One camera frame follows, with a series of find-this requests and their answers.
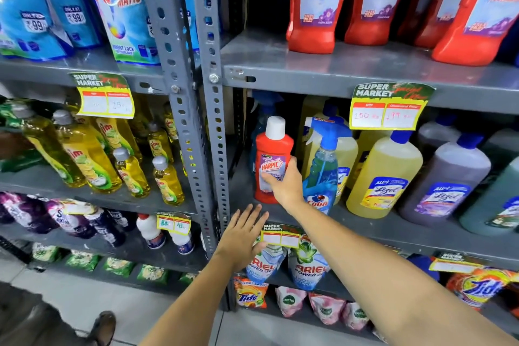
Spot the person's right hand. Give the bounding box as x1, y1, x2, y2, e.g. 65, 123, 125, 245
261, 156, 305, 213

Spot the person's left hand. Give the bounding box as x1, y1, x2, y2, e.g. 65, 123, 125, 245
214, 204, 269, 274

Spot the small red cleaner bottle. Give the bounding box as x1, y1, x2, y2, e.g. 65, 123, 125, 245
254, 116, 294, 205

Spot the person's left forearm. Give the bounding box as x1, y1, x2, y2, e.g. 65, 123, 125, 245
139, 253, 245, 346

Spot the person's right forearm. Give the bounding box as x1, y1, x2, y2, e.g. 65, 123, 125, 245
284, 200, 519, 346

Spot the small yellow price tag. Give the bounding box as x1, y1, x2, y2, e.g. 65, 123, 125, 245
428, 252, 485, 274
260, 224, 303, 249
157, 212, 192, 236

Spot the white bottle with red cap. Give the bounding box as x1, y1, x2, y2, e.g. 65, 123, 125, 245
135, 213, 167, 250
169, 228, 195, 256

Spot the orange detergent packet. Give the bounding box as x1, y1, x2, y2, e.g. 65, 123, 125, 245
233, 275, 270, 310
445, 267, 519, 311

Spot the green and white detergent pouch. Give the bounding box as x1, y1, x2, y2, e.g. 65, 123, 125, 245
287, 235, 332, 292

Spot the pink handwash refill pouch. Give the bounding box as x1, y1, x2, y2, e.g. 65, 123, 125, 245
341, 301, 370, 332
308, 292, 346, 326
275, 286, 308, 319

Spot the yellow floor cleaner bottle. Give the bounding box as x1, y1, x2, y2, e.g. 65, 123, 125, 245
346, 130, 424, 220

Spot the dark fabric softener bottle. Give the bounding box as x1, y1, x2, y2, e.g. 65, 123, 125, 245
84, 208, 138, 248

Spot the grey metal shelving rack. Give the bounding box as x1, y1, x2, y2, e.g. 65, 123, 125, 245
0, 0, 221, 312
188, 0, 519, 346

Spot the row of yellow dish liquid bottles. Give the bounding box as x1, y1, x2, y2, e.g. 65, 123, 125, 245
11, 92, 189, 207

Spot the purple fabric softener pouch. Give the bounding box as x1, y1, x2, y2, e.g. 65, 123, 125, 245
45, 198, 99, 239
0, 192, 59, 235

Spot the person's black shoe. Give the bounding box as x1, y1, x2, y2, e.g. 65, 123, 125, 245
86, 311, 117, 346

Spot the lavender floor cleaner bottle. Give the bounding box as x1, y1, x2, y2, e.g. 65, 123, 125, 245
399, 133, 492, 227
417, 114, 462, 158

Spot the person's trouser leg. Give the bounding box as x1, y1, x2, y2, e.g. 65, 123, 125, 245
0, 282, 96, 346

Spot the green floor cleaner bottle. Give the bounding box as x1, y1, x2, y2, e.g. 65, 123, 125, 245
459, 155, 519, 237
482, 127, 519, 174

